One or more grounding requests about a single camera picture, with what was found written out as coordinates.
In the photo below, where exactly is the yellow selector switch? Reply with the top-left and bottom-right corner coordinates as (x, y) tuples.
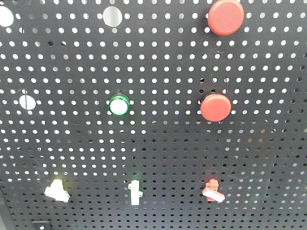
(44, 179), (70, 203)

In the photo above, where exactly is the red selector switch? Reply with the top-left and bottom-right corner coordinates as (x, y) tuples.
(202, 179), (225, 203)

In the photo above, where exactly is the green-white selector switch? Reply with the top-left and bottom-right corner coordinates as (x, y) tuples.
(128, 180), (143, 206)

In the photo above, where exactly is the green indicator light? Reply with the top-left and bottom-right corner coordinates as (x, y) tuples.
(109, 94), (130, 116)

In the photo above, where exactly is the red push button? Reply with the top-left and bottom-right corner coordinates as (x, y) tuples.
(200, 94), (231, 122)
(208, 0), (244, 36)

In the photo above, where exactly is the lower red push button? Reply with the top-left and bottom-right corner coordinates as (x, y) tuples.
(200, 94), (231, 122)

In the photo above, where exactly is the upper red push button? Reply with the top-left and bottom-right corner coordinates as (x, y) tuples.
(208, 0), (244, 36)

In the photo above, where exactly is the black perforated pegboard panel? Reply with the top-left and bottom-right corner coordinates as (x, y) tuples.
(0, 0), (307, 230)

